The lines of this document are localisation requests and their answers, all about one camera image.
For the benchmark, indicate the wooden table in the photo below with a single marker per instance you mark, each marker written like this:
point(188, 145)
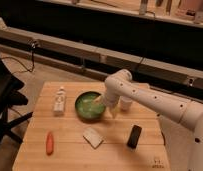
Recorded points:
point(56, 139)

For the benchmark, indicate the white tube bottle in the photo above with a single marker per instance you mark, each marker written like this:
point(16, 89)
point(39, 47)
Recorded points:
point(59, 103)

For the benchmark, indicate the orange carrot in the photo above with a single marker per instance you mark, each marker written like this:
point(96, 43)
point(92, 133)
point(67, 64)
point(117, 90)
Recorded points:
point(49, 143)

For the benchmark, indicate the black office chair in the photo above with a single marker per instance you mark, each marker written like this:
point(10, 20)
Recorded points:
point(10, 96)

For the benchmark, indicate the white sponge block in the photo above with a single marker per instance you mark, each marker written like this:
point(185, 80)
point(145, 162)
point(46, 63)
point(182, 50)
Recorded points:
point(93, 137)

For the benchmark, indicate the black rectangular phone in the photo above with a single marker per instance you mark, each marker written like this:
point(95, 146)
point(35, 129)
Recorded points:
point(134, 136)

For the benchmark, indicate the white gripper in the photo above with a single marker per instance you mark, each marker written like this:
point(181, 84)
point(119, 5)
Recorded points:
point(110, 99)

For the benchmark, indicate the green ceramic bowl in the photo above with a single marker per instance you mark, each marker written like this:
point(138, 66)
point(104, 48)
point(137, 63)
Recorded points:
point(86, 107)

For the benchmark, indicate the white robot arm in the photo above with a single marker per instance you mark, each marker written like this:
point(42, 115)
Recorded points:
point(184, 111)

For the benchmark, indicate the white plastic cup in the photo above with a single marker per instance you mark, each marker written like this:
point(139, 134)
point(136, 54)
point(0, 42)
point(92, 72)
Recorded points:
point(125, 103)

